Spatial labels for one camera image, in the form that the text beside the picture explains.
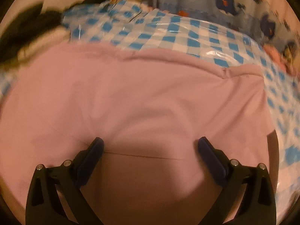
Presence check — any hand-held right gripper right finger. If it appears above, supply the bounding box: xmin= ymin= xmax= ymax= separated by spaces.
xmin=197 ymin=136 xmax=277 ymax=225

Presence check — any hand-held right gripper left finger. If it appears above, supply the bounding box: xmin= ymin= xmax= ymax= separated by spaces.
xmin=25 ymin=137 xmax=104 ymax=225

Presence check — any pink and brown sweatshirt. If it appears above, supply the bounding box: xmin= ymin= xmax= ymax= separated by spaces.
xmin=0 ymin=43 xmax=280 ymax=225

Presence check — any pink cloth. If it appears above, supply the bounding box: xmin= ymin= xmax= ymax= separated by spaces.
xmin=265 ymin=46 xmax=290 ymax=67

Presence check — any blue white checkered plastic sheet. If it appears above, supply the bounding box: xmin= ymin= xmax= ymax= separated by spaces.
xmin=0 ymin=0 xmax=300 ymax=194

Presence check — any whale print curtain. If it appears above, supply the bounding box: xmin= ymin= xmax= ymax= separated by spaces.
xmin=138 ymin=0 xmax=300 ymax=60

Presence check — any black cable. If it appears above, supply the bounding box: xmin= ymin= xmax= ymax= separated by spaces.
xmin=112 ymin=0 xmax=144 ymax=24

